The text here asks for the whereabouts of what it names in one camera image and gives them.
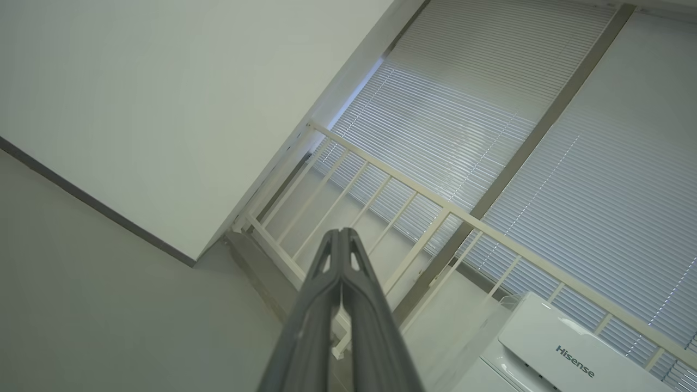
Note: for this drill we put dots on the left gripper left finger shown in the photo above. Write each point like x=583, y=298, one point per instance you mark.
x=310, y=326

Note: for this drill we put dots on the grey window mullion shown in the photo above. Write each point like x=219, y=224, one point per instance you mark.
x=563, y=92

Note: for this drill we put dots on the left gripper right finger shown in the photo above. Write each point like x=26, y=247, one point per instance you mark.
x=375, y=337

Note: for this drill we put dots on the white slatted window blind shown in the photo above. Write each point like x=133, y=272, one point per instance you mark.
x=463, y=81
x=626, y=163

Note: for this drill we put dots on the dark wall skirting strip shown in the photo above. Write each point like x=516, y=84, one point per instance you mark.
x=98, y=204

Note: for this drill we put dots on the white front-load washing machine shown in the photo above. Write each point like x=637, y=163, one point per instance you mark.
x=544, y=337

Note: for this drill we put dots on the cream metal railing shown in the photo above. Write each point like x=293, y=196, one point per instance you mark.
x=381, y=165

